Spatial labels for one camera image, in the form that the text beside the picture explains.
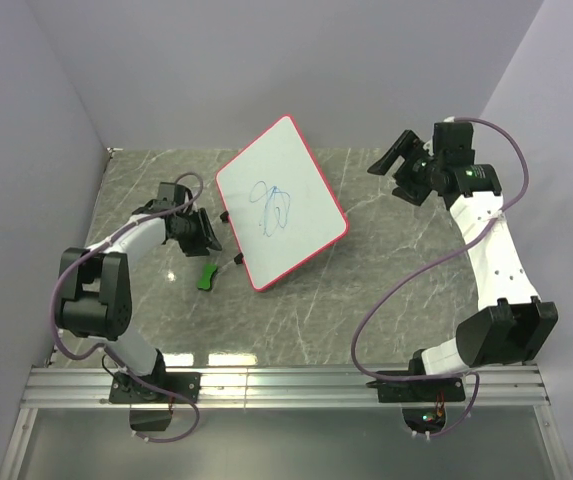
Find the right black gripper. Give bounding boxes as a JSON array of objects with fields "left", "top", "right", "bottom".
[{"left": 367, "top": 130, "right": 443, "bottom": 207}]

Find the green whiteboard eraser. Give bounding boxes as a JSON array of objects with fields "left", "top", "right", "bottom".
[{"left": 196, "top": 264, "right": 218, "bottom": 292}]

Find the red framed whiteboard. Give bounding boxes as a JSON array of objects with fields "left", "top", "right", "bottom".
[{"left": 215, "top": 115, "right": 350, "bottom": 292}]

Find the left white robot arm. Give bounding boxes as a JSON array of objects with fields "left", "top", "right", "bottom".
[{"left": 51, "top": 200, "right": 222, "bottom": 402}]

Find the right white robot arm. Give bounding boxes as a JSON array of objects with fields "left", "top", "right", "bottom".
[{"left": 368, "top": 122, "right": 558, "bottom": 400}]

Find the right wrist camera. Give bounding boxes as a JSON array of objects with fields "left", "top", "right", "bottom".
[{"left": 432, "top": 122, "right": 475, "bottom": 167}]

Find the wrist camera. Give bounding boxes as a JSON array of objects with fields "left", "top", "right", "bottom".
[
  {"left": 432, "top": 122, "right": 475, "bottom": 167},
  {"left": 156, "top": 182, "right": 193, "bottom": 209}
]

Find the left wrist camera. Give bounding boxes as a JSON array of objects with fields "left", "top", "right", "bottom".
[{"left": 156, "top": 182, "right": 193, "bottom": 209}]

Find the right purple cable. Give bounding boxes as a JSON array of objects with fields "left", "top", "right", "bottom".
[{"left": 350, "top": 116, "right": 531, "bottom": 441}]

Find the purple cable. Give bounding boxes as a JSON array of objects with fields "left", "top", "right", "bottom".
[
  {"left": 350, "top": 116, "right": 531, "bottom": 441},
  {"left": 53, "top": 172, "right": 204, "bottom": 444}
]

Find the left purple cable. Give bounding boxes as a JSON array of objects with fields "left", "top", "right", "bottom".
[{"left": 53, "top": 172, "right": 204, "bottom": 444}]

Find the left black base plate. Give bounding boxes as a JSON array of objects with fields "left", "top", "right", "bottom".
[{"left": 108, "top": 372, "right": 201, "bottom": 405}]

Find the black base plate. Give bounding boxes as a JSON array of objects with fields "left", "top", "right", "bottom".
[
  {"left": 108, "top": 372, "right": 201, "bottom": 405},
  {"left": 367, "top": 378, "right": 466, "bottom": 403}
]

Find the aluminium mounting rail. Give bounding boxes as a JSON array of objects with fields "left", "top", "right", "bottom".
[{"left": 20, "top": 365, "right": 550, "bottom": 410}]

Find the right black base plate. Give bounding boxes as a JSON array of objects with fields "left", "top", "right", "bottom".
[{"left": 367, "top": 378, "right": 466, "bottom": 403}]

